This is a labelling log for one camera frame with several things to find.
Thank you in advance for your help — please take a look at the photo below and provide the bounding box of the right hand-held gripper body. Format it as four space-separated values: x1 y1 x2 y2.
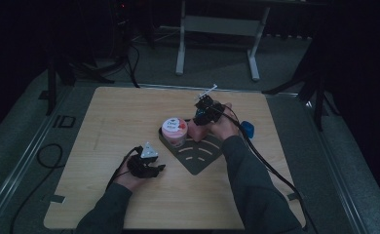
194 84 225 125

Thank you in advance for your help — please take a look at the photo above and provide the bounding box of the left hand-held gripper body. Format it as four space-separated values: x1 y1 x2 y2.
127 141 159 178

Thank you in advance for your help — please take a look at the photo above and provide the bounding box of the pink jar with white lid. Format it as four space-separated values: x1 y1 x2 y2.
161 117 189 149

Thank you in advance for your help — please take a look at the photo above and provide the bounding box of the dark grey corner shelf rack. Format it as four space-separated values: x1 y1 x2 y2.
158 118 227 176

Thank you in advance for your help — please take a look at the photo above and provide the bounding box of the white bottle with blue cap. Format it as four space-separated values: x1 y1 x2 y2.
240 120 255 140

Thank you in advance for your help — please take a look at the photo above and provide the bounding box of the person's right hand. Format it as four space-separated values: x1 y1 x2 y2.
209 102 241 141

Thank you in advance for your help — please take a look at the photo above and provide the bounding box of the person's left hand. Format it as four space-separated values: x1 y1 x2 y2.
114 159 147 193

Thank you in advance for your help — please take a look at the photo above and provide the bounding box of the black metal stand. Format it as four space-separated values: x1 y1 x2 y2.
262 62 342 133
46 53 115 117

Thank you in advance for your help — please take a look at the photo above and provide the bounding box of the left hand-held gripper black cable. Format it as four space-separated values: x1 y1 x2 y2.
105 145 144 191

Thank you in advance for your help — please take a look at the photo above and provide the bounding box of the hand-held gripper black cable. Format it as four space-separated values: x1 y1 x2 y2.
105 145 144 191
222 104 311 230

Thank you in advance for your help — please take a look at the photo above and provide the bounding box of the right hand-held gripper black cable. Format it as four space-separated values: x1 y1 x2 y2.
222 104 311 230

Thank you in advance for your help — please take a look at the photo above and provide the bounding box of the black hanging cable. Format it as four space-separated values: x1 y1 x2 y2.
125 43 141 89

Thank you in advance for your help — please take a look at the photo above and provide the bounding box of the white desk frame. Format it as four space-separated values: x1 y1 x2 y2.
175 0 272 82

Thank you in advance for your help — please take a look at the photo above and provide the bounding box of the black floor cable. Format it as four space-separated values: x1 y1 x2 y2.
9 143 65 234

